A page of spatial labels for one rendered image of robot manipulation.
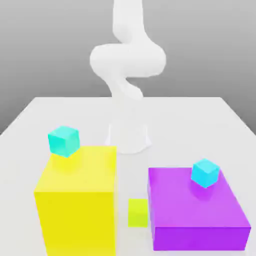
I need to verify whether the large purple box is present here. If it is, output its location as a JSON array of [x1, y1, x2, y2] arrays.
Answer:
[[147, 167, 252, 252]]

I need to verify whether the small turquoise cube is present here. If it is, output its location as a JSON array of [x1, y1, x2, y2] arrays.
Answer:
[[47, 125, 81, 158]]

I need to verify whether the small lime yellow cube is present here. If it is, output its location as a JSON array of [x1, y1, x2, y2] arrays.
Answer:
[[127, 198, 149, 228]]

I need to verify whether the large yellow box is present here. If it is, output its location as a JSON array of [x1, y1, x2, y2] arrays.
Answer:
[[33, 145, 118, 256]]

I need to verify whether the small sky blue cube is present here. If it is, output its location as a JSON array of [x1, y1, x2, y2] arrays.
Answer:
[[190, 158, 221, 189]]

